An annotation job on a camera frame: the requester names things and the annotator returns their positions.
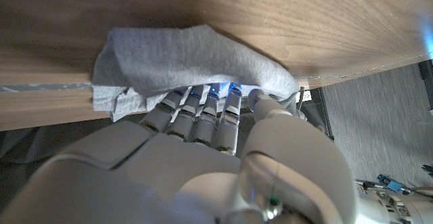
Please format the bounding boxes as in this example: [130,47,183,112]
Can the grey fabric shorts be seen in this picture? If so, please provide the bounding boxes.
[91,24,302,122]

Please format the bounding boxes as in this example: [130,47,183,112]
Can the dark metal door rail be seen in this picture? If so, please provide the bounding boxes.
[418,59,433,110]

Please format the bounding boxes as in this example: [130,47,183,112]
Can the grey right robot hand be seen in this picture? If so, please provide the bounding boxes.
[0,83,359,224]

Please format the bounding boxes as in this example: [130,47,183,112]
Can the white power strip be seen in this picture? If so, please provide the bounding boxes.
[296,87,313,104]

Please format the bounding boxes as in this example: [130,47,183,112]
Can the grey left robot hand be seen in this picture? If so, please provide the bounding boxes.
[355,175,433,224]

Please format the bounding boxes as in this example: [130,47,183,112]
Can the black backdrop stand pole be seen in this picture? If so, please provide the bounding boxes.
[311,88,335,141]

